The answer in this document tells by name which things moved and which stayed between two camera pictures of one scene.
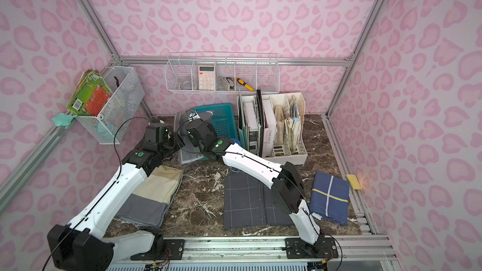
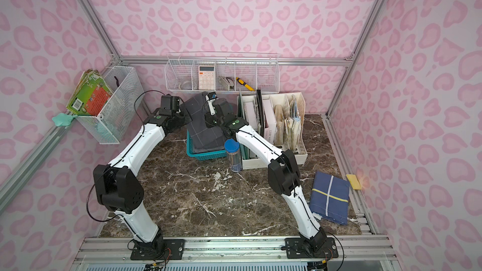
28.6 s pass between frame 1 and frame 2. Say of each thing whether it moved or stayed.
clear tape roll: stayed
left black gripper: moved
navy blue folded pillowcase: stayed
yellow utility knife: stayed
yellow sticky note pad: stayed
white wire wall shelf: stayed
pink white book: stayed
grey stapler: stayed
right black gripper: moved
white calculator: stayed
